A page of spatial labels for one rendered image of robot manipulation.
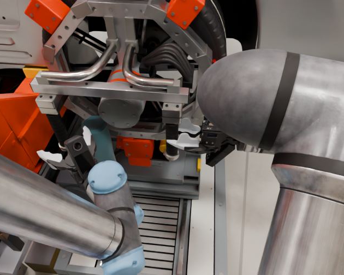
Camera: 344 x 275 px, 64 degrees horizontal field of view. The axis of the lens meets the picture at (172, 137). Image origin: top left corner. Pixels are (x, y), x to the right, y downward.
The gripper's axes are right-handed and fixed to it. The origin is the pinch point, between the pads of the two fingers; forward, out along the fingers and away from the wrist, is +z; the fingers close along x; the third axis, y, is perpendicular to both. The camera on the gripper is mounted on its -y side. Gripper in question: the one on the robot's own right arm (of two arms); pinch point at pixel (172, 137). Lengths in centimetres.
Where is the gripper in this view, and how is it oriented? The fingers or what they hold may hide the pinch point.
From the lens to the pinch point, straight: 79.7
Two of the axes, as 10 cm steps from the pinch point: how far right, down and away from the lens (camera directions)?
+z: -9.9, -0.8, 0.8
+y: 0.0, -6.7, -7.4
